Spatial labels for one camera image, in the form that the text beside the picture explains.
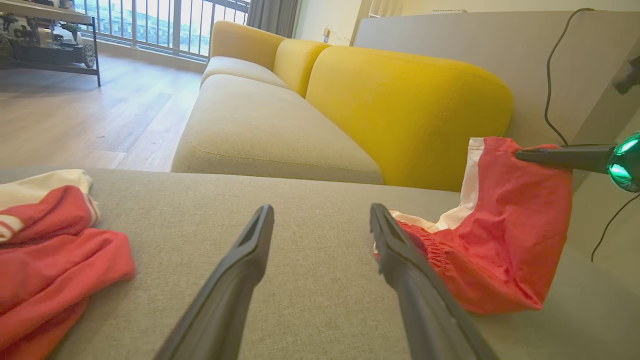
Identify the grey curtain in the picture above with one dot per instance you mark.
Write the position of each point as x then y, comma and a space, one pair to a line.
272, 17

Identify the red and white T-shirt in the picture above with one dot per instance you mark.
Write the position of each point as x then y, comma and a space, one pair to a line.
55, 270

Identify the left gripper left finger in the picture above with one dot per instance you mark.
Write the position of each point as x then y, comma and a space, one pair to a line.
225, 295

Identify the black frame shelf table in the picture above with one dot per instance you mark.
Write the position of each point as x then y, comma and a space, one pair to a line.
50, 65

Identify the grey sofa seat cushion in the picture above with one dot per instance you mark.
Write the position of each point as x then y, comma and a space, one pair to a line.
240, 70
270, 135

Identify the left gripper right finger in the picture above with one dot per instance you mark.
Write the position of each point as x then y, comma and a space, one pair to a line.
425, 300

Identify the balcony railing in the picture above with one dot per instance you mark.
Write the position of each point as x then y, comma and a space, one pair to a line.
165, 25

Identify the large grey sofa chaise seat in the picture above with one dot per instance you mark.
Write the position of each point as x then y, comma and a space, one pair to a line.
320, 280

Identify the red shorts with white stripe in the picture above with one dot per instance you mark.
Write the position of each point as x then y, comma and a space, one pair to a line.
505, 240

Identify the toy RC car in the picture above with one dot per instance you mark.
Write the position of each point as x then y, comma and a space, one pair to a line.
45, 47

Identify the wall socket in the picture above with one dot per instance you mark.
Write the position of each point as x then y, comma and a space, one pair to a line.
326, 35

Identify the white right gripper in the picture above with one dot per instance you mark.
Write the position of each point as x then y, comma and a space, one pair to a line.
627, 162

